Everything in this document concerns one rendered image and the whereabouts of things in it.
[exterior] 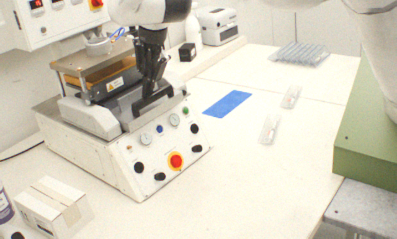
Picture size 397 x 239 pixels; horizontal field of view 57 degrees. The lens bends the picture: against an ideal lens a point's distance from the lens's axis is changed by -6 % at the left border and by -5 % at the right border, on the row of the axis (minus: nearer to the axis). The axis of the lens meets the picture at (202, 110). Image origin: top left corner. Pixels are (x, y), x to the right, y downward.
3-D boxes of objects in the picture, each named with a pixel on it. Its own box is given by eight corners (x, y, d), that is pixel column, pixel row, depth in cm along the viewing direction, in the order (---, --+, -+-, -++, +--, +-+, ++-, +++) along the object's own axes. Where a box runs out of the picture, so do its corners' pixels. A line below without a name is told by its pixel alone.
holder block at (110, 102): (75, 101, 122) (74, 94, 121) (123, 77, 135) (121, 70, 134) (106, 112, 112) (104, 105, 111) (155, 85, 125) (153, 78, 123)
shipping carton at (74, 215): (22, 221, 106) (10, 197, 102) (57, 196, 115) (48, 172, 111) (59, 248, 96) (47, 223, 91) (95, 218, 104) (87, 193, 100)
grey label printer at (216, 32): (185, 42, 218) (181, 13, 210) (209, 31, 230) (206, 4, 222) (219, 48, 202) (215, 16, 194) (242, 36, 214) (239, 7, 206)
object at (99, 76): (66, 85, 122) (57, 58, 117) (118, 61, 136) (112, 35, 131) (96, 96, 111) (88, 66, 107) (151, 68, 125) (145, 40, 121)
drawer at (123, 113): (74, 112, 124) (67, 90, 121) (124, 85, 138) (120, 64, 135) (131, 135, 106) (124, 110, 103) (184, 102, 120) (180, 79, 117)
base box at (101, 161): (47, 149, 141) (32, 109, 133) (122, 107, 165) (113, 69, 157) (140, 204, 108) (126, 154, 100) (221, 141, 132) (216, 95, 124)
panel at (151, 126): (145, 199, 109) (113, 141, 106) (211, 148, 128) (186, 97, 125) (148, 199, 107) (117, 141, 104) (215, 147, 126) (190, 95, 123)
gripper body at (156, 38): (131, 21, 96) (129, 51, 102) (154, 35, 93) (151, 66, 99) (152, 13, 101) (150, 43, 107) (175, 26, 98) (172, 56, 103)
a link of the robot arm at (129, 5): (234, -81, 62) (180, -14, 91) (124, -87, 55) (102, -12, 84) (245, -19, 62) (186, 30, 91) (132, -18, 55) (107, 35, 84)
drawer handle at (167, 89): (133, 116, 108) (129, 103, 106) (170, 94, 117) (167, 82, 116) (137, 118, 107) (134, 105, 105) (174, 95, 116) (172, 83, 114)
